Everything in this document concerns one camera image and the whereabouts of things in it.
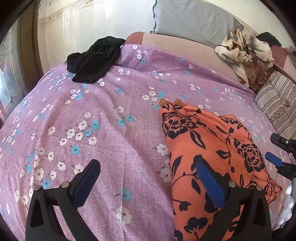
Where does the orange black floral garment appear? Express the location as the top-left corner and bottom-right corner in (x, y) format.
(159, 99), (282, 240)

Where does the black clothing pile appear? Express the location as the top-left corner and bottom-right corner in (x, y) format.
(66, 36), (125, 84)

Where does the white gloved hand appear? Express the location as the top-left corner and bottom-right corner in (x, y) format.
(276, 184), (295, 226)

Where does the striped floral cushion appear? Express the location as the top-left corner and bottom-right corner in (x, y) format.
(254, 71), (295, 139)

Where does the purple floral bedsheet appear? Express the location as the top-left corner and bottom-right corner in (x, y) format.
(1, 45), (289, 240)

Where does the beige brown patterned cloth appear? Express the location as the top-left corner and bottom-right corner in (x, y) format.
(214, 28), (275, 92)

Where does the dark cloth behind pile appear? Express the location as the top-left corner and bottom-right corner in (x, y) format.
(256, 32), (282, 47)

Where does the pink mattress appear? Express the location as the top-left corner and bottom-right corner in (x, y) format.
(125, 32), (240, 84)

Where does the grey pillow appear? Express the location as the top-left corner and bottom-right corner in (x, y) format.
(150, 0), (244, 48)

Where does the wooden window frame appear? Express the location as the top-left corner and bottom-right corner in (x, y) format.
(1, 1), (43, 124)

